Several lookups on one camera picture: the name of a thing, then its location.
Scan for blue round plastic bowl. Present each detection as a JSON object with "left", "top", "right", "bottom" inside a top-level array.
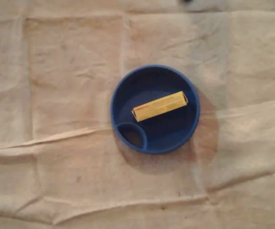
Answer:
[{"left": 110, "top": 64, "right": 201, "bottom": 155}]

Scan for beige wrinkled cloth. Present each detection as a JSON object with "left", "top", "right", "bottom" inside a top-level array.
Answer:
[{"left": 0, "top": 0, "right": 275, "bottom": 229}]

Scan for yellow rectangular block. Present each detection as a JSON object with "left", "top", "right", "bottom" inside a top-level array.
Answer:
[{"left": 132, "top": 90, "right": 189, "bottom": 123}]

